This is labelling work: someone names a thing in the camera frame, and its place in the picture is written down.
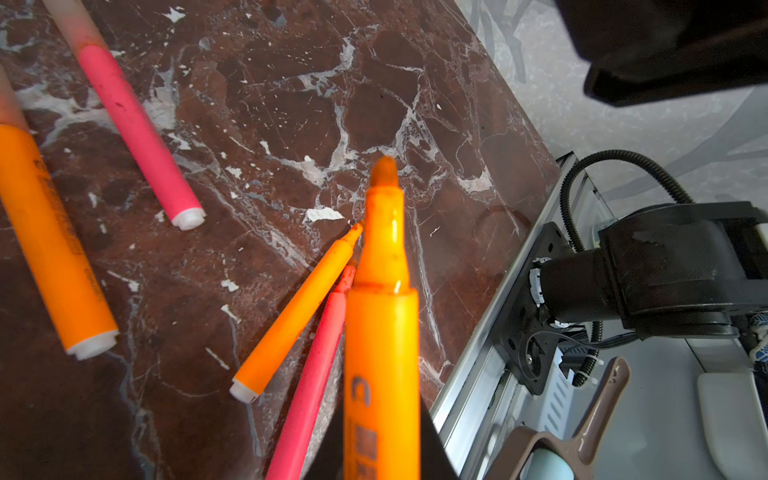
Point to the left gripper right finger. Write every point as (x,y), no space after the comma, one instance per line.
(434,462)

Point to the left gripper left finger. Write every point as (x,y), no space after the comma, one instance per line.
(328,462)

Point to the orange marker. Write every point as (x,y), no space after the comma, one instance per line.
(261,365)
(381,426)
(64,277)

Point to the red pink marker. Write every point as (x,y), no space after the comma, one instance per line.
(153,158)

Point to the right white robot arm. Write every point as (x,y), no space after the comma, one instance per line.
(682,269)

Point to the right pink marker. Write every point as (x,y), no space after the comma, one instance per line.
(292,447)

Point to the aluminium front rail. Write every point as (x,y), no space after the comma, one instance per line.
(518,367)

